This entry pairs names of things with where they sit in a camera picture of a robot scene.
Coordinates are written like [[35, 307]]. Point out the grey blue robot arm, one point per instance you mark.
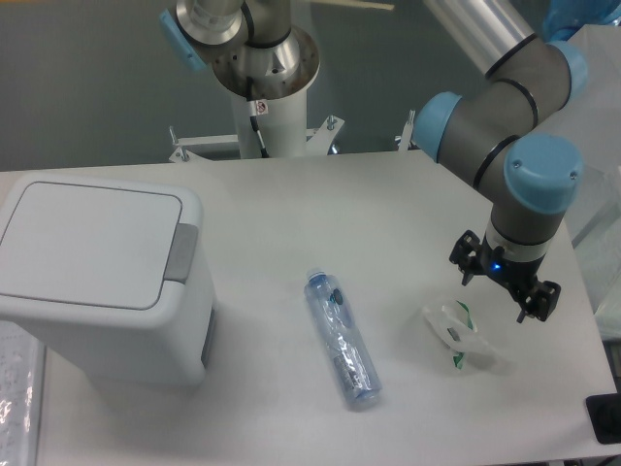
[[492, 143]]

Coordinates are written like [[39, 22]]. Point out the clear blue plastic bottle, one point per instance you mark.
[[354, 369]]

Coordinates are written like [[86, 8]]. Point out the white push-lid trash can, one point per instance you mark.
[[110, 274]]

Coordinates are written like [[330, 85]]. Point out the crumpled white green wrapper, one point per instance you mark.
[[451, 320]]

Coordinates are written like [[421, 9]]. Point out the clear plastic sheet left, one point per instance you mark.
[[22, 378]]

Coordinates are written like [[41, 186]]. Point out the silver second robot arm base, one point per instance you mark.
[[253, 48]]

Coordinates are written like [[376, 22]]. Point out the black device at edge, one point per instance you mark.
[[604, 413]]

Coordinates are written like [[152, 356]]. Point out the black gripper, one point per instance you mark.
[[536, 299]]

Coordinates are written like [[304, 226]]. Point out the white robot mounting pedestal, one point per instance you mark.
[[264, 128]]

